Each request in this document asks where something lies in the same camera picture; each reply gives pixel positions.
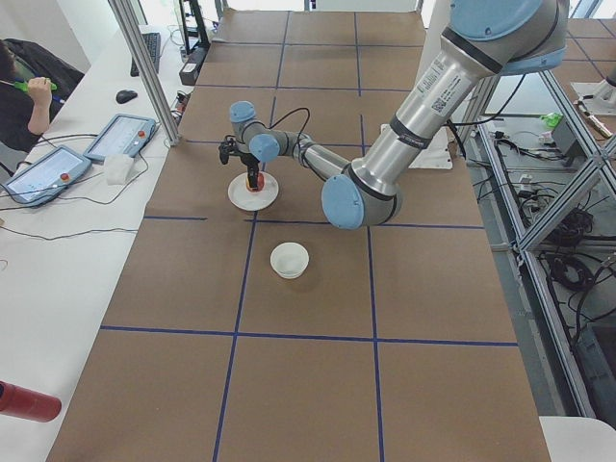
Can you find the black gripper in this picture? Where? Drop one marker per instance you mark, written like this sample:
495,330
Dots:
250,166

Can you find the red yellow apple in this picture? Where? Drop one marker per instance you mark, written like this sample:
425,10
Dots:
260,182

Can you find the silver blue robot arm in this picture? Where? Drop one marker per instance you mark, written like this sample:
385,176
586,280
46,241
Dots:
482,39

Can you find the white round plate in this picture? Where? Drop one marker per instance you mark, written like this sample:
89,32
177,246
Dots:
244,199

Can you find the white bowl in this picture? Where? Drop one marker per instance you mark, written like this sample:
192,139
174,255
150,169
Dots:
289,260

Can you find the white tissue pack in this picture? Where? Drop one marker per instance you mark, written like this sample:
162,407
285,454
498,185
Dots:
117,169

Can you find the far blue teach pendant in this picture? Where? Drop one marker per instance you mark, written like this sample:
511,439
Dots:
124,134

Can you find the blue teach pendant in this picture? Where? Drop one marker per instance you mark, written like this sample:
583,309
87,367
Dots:
124,134
45,179

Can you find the black computer mouse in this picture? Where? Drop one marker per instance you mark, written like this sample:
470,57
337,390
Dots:
124,96

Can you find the near blue teach pendant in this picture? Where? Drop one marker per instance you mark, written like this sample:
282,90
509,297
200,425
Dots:
45,179

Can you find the seated person in black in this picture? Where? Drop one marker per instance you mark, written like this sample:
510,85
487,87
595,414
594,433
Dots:
35,84

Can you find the red cylinder bottle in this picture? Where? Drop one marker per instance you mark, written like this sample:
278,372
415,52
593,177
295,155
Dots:
28,404

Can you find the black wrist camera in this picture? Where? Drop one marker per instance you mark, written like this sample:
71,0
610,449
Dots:
227,149

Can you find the aluminium frame post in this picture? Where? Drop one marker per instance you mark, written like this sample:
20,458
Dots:
129,26

